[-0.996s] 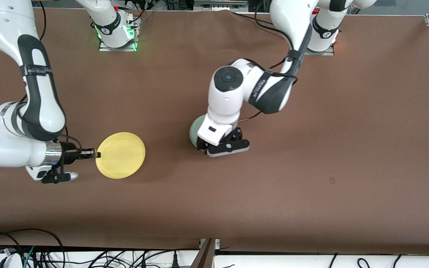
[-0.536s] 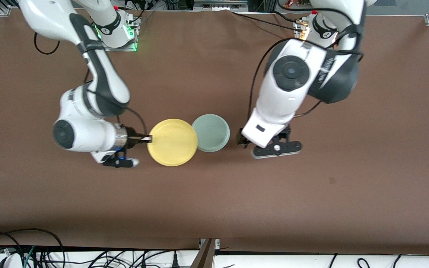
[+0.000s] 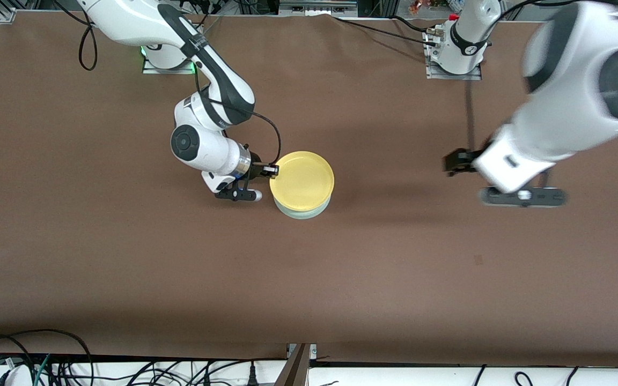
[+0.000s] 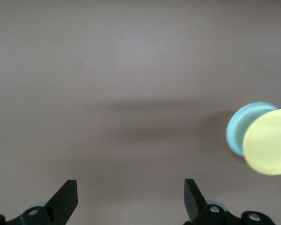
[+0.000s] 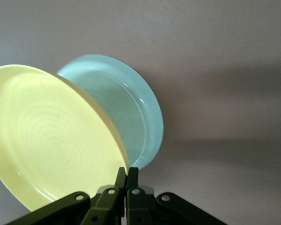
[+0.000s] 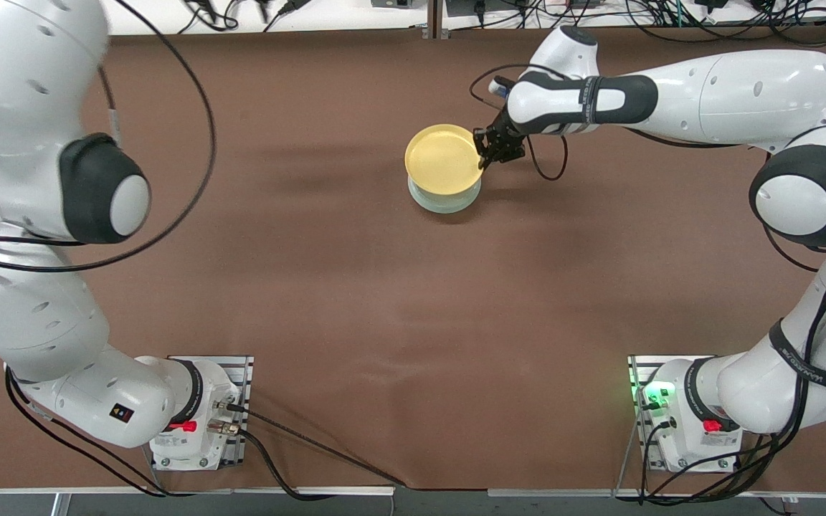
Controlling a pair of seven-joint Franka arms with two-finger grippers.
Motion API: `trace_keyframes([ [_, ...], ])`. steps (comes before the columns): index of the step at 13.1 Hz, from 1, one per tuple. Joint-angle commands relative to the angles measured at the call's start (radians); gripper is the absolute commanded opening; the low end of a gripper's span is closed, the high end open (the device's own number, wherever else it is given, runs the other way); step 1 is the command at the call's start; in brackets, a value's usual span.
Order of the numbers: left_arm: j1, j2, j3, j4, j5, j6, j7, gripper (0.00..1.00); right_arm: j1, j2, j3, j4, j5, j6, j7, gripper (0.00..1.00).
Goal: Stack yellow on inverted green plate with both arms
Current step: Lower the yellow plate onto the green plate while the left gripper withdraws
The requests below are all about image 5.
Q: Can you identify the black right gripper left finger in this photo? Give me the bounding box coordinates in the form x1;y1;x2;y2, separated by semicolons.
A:
4;166;127;225

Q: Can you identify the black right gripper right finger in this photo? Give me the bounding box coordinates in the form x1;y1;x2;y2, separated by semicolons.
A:
126;166;228;225

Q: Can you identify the yellow round plate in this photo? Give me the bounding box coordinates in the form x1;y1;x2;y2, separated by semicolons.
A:
0;64;130;213

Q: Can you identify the pale green round plate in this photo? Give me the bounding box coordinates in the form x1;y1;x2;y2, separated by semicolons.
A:
57;54;164;169

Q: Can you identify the brown table cover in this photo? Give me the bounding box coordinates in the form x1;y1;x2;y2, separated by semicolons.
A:
0;0;281;225

